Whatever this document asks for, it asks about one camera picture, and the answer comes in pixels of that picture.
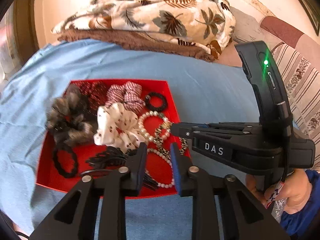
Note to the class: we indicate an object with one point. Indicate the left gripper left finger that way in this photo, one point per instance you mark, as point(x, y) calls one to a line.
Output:
point(94, 200)

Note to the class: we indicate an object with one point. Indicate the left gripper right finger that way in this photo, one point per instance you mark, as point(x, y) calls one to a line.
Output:
point(223, 208)

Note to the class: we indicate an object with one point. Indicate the black hair claw clip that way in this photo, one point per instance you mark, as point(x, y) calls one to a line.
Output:
point(113, 159)

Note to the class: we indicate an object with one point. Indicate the white dotted scrunchie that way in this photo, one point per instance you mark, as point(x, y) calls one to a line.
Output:
point(118, 127)

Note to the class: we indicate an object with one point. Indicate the red plaid scrunchie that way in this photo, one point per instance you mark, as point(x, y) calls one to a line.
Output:
point(127, 94)

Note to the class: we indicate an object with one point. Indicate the dark red polka scrunchie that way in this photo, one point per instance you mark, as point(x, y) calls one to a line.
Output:
point(95, 92)

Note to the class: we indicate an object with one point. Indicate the person right hand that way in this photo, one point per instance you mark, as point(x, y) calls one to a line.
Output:
point(297, 190)

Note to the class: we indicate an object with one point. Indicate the red tray box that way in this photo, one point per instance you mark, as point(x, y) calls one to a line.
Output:
point(48, 176)

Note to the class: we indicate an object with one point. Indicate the striped floral pillow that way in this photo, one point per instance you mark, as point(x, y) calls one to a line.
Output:
point(301, 82)

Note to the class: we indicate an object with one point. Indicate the blue bed cloth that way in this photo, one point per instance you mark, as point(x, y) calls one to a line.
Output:
point(202, 92)

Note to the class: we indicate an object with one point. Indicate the pink quilted mattress cover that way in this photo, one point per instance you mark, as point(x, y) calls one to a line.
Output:
point(229, 56)

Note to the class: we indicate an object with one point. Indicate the grey-blue pillow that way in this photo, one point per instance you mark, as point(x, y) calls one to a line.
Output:
point(247, 29)

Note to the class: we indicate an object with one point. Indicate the floral leaf blanket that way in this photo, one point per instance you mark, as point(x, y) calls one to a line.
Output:
point(201, 29)

